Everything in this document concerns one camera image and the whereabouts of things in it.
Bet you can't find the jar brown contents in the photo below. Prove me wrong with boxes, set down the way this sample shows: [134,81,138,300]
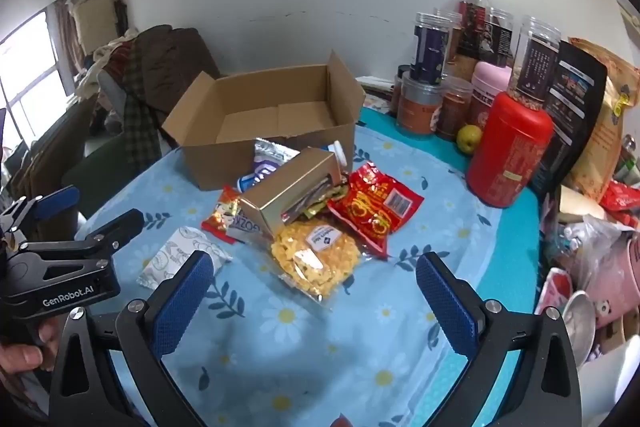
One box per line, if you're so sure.
[436,76,473,140]

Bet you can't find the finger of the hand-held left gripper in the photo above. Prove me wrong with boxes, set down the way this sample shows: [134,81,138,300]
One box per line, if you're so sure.
[0,186,81,254]
[15,208,146,281]

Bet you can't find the clear jar dark label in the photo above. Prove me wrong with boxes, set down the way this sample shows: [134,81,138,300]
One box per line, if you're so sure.
[482,7,516,68]

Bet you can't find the large red snack bag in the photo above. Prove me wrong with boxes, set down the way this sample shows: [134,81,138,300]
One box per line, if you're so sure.
[326,161,425,259]

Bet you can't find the pile of clothes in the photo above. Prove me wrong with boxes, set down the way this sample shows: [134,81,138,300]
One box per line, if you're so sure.
[75,24,222,170]

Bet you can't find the white pillow snack packet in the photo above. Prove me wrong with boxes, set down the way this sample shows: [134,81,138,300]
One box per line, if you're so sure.
[136,226,233,292]

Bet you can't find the beige cushion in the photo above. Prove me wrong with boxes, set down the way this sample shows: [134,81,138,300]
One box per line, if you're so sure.
[75,0,118,55]

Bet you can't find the kraft paper bag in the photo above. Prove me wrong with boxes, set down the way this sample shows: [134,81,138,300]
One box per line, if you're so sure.
[565,38,640,202]

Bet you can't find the window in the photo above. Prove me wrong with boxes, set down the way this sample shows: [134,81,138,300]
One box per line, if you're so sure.
[0,7,68,142]

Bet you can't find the metal bowl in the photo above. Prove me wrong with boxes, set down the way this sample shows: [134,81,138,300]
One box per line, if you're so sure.
[562,289,597,368]

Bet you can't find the flat cardboard sheets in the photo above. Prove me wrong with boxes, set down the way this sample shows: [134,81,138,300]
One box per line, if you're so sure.
[10,94,98,208]

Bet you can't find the blue white tube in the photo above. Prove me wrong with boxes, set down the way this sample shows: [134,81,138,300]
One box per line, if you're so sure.
[237,141,349,194]

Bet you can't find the person's left hand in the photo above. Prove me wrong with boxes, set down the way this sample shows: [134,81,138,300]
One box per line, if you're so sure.
[0,323,60,379]

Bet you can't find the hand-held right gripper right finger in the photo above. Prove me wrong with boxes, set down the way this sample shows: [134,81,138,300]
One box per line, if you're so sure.
[415,251,583,427]

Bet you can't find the small gold cardboard box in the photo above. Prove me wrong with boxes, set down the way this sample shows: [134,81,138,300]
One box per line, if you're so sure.
[239,147,343,240]

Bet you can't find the small red cartoon snack packet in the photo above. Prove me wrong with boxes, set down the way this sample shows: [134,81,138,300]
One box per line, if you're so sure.
[201,184,244,245]

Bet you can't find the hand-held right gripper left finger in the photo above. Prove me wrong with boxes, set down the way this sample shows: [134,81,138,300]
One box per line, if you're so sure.
[48,250,216,427]

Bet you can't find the green brown snack packet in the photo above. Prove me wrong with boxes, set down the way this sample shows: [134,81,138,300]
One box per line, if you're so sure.
[282,174,353,222]

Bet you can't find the red canister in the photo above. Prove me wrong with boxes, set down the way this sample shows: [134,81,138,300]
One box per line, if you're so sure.
[466,91,555,208]

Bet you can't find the clear jar black label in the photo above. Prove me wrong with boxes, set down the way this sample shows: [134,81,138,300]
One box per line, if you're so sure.
[507,14,562,110]

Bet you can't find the silver purple snack packet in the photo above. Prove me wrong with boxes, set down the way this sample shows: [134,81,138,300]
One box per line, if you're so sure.
[227,138,302,244]

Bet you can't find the blue floral tablecloth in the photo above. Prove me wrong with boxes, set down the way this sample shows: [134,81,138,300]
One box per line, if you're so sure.
[82,107,543,427]

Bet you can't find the pink white package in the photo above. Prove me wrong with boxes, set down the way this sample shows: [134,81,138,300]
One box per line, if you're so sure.
[535,267,573,315]

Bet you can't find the clear plastic bag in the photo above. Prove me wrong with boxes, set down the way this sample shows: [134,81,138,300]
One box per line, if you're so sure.
[560,214,623,268]

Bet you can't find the stack of papers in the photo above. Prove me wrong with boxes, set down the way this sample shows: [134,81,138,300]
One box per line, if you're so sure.
[355,76,396,112]

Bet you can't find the pink bottle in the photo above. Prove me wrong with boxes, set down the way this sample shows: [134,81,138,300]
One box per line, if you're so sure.
[470,61,513,130]

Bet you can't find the black foil bag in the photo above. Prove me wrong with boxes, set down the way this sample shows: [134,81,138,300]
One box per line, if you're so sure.
[530,39,608,198]

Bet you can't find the clear bag of yellow snacks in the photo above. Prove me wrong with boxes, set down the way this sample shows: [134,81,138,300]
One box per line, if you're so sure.
[270,217,362,304]

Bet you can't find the dark green chair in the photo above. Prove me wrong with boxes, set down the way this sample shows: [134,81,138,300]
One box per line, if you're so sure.
[62,132,166,218]

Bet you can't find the brown cardboard box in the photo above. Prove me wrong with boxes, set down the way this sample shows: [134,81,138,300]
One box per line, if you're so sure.
[161,49,367,192]

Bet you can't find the clear jar purple label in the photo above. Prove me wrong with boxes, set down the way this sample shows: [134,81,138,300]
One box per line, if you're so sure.
[410,12,463,84]

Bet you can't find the yellow green apple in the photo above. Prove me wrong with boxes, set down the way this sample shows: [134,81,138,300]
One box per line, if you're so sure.
[456,124,483,154]

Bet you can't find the white board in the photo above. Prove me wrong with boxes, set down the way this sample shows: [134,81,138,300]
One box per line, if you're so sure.
[492,0,636,58]

